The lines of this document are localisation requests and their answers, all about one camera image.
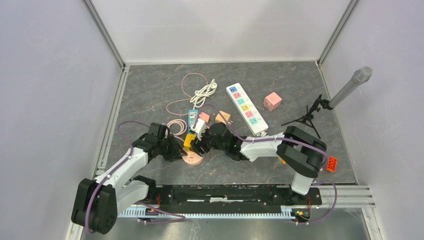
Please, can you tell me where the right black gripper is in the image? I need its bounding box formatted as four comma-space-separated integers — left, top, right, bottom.
189, 128, 227, 158

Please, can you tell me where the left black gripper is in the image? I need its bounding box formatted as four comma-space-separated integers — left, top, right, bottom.
157, 133, 187, 163

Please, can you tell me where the beige dragon cube plug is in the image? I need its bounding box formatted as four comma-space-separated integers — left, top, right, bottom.
215, 110, 232, 125

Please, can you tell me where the yellow cube plug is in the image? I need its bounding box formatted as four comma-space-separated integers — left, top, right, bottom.
183, 133, 197, 151

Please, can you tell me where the salmon pink usb charger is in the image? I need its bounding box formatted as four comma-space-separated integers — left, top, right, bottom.
199, 112, 210, 123

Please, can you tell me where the pink shape sorter toy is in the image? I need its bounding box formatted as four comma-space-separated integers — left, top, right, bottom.
182, 151, 204, 166

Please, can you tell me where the teal usb power strip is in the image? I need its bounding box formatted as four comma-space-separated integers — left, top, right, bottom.
187, 109, 199, 132

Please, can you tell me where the white power strip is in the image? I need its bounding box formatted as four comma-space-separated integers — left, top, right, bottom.
225, 83, 269, 137

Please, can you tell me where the pink cube plug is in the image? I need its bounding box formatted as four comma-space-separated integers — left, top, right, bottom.
263, 92, 282, 111

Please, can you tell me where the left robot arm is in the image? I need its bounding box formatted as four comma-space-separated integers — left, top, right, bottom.
70, 122, 187, 235

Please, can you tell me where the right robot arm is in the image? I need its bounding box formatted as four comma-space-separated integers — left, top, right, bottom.
190, 123, 329, 204

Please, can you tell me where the red lego brick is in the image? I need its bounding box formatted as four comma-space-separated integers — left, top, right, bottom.
325, 156, 338, 173

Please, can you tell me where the grey microphone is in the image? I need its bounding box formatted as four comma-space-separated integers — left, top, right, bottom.
328, 66, 373, 109

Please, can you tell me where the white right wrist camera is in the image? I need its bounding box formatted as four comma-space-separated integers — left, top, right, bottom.
189, 118, 207, 137

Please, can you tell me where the pink coiled usb cable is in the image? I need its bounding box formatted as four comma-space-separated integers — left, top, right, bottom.
166, 119, 188, 137

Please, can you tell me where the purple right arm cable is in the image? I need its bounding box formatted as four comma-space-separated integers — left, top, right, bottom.
198, 103, 339, 226

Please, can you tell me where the white coiled power cord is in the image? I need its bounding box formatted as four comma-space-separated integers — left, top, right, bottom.
188, 78, 219, 108

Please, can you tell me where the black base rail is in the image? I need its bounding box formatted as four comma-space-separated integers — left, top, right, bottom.
142, 182, 323, 214

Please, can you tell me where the thin pink cable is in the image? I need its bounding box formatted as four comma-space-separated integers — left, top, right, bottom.
165, 72, 210, 116

